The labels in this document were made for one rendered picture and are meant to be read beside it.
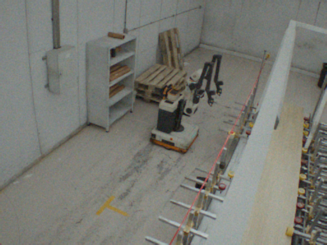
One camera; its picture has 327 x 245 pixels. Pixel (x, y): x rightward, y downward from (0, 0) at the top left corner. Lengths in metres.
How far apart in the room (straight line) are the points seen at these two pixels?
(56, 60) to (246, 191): 3.70
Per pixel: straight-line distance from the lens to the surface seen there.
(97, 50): 4.91
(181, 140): 4.90
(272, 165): 3.72
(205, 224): 3.16
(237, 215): 0.73
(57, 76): 4.33
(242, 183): 0.82
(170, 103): 4.77
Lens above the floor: 2.97
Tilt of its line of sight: 31 degrees down
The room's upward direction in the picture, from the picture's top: 6 degrees clockwise
